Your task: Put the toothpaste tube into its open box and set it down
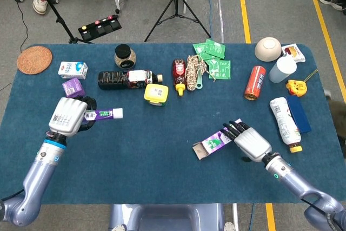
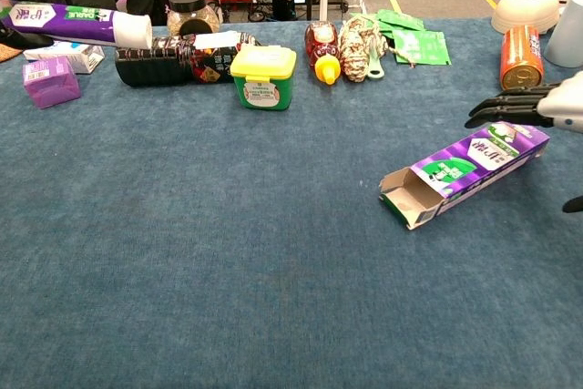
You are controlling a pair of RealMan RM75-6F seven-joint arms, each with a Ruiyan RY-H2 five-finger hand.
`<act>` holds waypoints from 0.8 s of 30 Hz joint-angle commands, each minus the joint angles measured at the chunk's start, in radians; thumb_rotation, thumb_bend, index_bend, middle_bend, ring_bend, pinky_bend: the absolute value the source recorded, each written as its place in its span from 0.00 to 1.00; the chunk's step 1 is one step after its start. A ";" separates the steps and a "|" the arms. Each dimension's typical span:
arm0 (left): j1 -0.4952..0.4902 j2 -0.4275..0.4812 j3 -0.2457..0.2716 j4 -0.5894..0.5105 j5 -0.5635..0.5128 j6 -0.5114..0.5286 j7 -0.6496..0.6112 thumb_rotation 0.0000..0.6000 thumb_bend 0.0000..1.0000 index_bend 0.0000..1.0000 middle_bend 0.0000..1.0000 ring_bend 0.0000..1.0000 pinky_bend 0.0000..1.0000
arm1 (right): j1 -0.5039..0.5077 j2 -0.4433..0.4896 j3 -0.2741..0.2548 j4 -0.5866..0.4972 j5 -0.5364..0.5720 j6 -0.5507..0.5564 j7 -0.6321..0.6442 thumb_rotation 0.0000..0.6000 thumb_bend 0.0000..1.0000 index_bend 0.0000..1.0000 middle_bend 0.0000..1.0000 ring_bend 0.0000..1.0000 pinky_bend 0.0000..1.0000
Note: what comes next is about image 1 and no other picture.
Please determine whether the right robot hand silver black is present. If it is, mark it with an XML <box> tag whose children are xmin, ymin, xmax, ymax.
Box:
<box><xmin>222</xmin><ymin>120</ymin><xmax>273</xmax><ymax>163</ymax></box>

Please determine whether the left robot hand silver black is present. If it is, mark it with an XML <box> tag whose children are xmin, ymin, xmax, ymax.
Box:
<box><xmin>48</xmin><ymin>95</ymin><xmax>98</xmax><ymax>137</ymax></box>

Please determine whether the purple toothpaste carton box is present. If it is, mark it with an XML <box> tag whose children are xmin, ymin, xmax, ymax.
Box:
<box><xmin>192</xmin><ymin>118</ymin><xmax>243</xmax><ymax>161</ymax></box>

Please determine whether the purple white toothpaste tube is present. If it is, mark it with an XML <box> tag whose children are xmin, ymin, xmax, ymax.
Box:
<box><xmin>84</xmin><ymin>108</ymin><xmax>124</xmax><ymax>122</ymax></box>

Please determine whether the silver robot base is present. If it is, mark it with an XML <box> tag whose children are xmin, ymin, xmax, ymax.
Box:
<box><xmin>108</xmin><ymin>203</ymin><xmax>240</xmax><ymax>231</ymax></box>

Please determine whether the small purple box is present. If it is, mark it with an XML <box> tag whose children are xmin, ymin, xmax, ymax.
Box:
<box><xmin>61</xmin><ymin>77</ymin><xmax>86</xmax><ymax>99</ymax></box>

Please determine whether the white drink bottle yellow cap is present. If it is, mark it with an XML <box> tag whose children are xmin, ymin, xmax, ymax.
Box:
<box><xmin>269</xmin><ymin>96</ymin><xmax>303</xmax><ymax>154</ymax></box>

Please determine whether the dark blue rectangular block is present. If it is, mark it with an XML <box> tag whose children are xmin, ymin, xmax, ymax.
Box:
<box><xmin>285</xmin><ymin>95</ymin><xmax>312</xmax><ymax>134</ymax></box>

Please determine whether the dark soy sauce bottle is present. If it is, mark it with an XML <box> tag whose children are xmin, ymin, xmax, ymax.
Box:
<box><xmin>97</xmin><ymin>69</ymin><xmax>164</xmax><ymax>91</ymax></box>

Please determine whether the red sauce bottle yellow cap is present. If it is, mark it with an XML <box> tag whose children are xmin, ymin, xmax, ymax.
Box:
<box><xmin>172</xmin><ymin>58</ymin><xmax>188</xmax><ymax>96</ymax></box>

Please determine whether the white blue milk carton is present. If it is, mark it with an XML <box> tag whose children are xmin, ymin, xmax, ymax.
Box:
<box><xmin>57</xmin><ymin>61</ymin><xmax>89</xmax><ymax>80</ymax></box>

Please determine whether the red drink can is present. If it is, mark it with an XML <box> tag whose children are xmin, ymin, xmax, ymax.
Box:
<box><xmin>244</xmin><ymin>65</ymin><xmax>267</xmax><ymax>101</ymax></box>

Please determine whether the round woven rattan coaster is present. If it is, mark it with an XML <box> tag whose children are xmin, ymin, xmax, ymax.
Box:
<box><xmin>17</xmin><ymin>45</ymin><xmax>53</xmax><ymax>75</ymax></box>

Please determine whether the yellow tape measure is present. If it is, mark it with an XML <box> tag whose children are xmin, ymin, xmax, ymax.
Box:
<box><xmin>285</xmin><ymin>69</ymin><xmax>319</xmax><ymax>97</ymax></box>

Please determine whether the black light stand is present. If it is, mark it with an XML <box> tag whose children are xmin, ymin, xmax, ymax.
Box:
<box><xmin>26</xmin><ymin>0</ymin><xmax>94</xmax><ymax>44</ymax></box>

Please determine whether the green plastic spoon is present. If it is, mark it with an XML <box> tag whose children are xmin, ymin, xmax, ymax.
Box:
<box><xmin>195</xmin><ymin>62</ymin><xmax>207</xmax><ymax>90</ymax></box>

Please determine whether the green tea sachet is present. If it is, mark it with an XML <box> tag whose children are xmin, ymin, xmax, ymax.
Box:
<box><xmin>199</xmin><ymin>52</ymin><xmax>217</xmax><ymax>65</ymax></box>
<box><xmin>207</xmin><ymin>59</ymin><xmax>232</xmax><ymax>80</ymax></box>
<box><xmin>192</xmin><ymin>42</ymin><xmax>208</xmax><ymax>56</ymax></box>
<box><xmin>204</xmin><ymin>38</ymin><xmax>227</xmax><ymax>60</ymax></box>

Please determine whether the white plastic cup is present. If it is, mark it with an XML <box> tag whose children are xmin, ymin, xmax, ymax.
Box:
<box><xmin>268</xmin><ymin>55</ymin><xmax>298</xmax><ymax>84</ymax></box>

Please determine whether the glass jar black lid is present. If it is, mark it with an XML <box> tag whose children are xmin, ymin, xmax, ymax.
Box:
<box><xmin>114</xmin><ymin>44</ymin><xmax>137</xmax><ymax>70</ymax></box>

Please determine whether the yellow lidded container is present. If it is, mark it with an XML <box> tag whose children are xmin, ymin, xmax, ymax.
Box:
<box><xmin>143</xmin><ymin>83</ymin><xmax>170</xmax><ymax>107</ymax></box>

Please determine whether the black foot pedal board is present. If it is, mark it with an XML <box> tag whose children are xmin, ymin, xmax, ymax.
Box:
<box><xmin>77</xmin><ymin>14</ymin><xmax>123</xmax><ymax>41</ymax></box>

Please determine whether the beige bowl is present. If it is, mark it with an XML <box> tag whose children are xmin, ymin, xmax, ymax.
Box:
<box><xmin>254</xmin><ymin>37</ymin><xmax>283</xmax><ymax>62</ymax></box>

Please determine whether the blue table mat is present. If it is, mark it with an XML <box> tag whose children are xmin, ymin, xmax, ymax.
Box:
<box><xmin>0</xmin><ymin>43</ymin><xmax>346</xmax><ymax>205</ymax></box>

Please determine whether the white red snack packet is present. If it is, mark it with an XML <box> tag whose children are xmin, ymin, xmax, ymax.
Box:
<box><xmin>281</xmin><ymin>43</ymin><xmax>307</xmax><ymax>63</ymax></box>

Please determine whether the white red sneaker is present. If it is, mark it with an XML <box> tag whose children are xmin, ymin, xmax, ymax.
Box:
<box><xmin>32</xmin><ymin>0</ymin><xmax>49</xmax><ymax>15</ymax></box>

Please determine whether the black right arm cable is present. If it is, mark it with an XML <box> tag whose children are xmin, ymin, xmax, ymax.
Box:
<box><xmin>300</xmin><ymin>197</ymin><xmax>325</xmax><ymax>213</ymax></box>

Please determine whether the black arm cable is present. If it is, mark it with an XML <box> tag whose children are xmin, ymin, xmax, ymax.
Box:
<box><xmin>0</xmin><ymin>188</ymin><xmax>25</xmax><ymax>201</ymax></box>
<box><xmin>300</xmin><ymin>197</ymin><xmax>325</xmax><ymax>213</ymax></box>

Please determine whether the black floor cable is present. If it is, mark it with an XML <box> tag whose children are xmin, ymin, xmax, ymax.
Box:
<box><xmin>16</xmin><ymin>1</ymin><xmax>29</xmax><ymax>53</ymax></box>

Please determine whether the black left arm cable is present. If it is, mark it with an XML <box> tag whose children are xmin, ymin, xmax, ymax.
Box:
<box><xmin>0</xmin><ymin>188</ymin><xmax>25</xmax><ymax>201</ymax></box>

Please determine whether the beige rope bundle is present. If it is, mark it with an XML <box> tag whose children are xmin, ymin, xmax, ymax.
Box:
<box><xmin>186</xmin><ymin>54</ymin><xmax>217</xmax><ymax>92</ymax></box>

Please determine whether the blue floor cable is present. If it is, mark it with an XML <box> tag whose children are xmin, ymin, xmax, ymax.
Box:
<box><xmin>194</xmin><ymin>0</ymin><xmax>213</xmax><ymax>39</ymax></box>

